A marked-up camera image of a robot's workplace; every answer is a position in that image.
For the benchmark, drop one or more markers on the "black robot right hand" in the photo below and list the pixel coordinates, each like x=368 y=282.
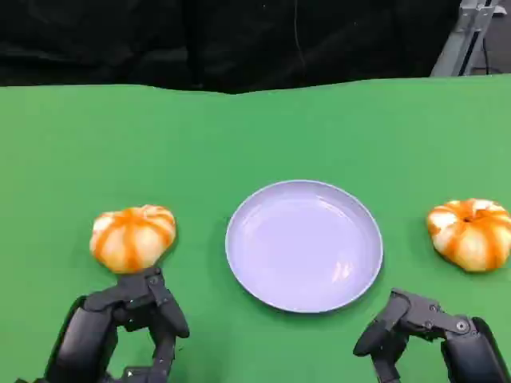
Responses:
x=467 y=347

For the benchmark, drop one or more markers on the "orange white toy bread roll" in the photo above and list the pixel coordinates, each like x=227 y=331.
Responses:
x=133 y=239
x=471 y=239

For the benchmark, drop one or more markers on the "grey metal frame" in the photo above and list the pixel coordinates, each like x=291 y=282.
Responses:
x=465 y=36

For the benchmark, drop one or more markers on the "black backdrop curtain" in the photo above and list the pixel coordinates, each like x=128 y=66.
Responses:
x=159 y=40

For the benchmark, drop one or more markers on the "lilac plate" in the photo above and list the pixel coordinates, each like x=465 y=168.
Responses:
x=303 y=247

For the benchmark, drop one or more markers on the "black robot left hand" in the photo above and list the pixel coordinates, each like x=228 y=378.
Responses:
x=89 y=335

